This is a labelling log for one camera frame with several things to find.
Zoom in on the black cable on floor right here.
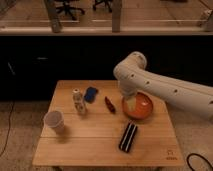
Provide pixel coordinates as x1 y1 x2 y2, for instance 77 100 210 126
186 152 213 171

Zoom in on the black cable on floor left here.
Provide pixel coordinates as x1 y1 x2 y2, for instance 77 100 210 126
0 99 16 158

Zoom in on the dark red pepper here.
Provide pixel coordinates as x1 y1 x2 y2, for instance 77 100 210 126
104 96 116 113

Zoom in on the orange ceramic bowl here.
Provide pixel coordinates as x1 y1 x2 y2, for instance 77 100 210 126
123 92 153 120

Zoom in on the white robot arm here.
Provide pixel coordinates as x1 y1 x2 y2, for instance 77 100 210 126
113 51 213 120

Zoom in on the black cable on floor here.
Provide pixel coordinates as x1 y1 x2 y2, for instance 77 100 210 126
186 152 213 171
0 99 16 158

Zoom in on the black office chair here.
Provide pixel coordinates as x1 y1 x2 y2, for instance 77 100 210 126
55 0 85 21
92 0 113 14

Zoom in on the small clear plastic bottle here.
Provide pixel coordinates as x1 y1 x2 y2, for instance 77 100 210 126
73 89 87 115

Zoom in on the blue sponge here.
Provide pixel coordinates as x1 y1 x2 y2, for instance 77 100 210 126
84 87 98 103

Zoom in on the black office chair right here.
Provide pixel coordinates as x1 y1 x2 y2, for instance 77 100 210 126
92 0 113 14

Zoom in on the translucent plastic cup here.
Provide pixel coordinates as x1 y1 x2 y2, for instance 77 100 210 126
43 111 65 134

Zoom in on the black office chair left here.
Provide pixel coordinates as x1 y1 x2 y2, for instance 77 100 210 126
55 0 85 21

